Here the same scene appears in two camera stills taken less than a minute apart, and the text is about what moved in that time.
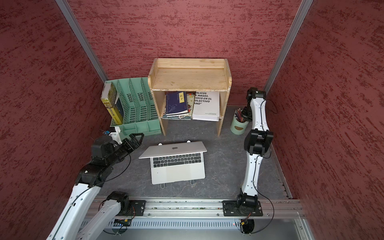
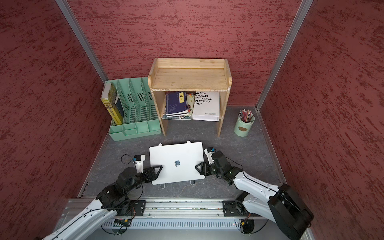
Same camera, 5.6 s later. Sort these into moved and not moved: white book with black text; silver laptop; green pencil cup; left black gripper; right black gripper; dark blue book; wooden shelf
Moved: right black gripper; left black gripper; green pencil cup
Not moved: silver laptop; dark blue book; wooden shelf; white book with black text
